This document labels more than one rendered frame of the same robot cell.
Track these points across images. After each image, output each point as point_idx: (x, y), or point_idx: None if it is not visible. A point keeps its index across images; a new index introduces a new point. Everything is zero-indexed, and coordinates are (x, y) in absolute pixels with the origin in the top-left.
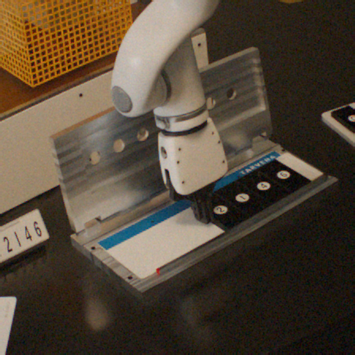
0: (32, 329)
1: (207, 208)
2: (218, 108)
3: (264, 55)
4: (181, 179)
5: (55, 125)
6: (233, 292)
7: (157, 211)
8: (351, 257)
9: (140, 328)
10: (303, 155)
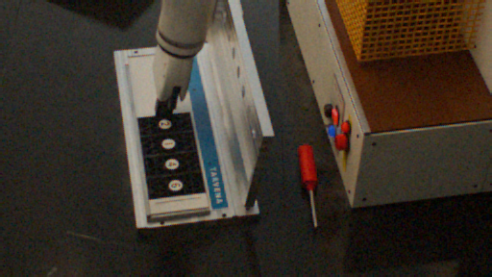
0: (137, 1)
1: (157, 101)
2: (248, 124)
3: None
4: (155, 55)
5: (310, 19)
6: (78, 107)
7: (205, 96)
8: (40, 191)
9: (88, 48)
10: (216, 241)
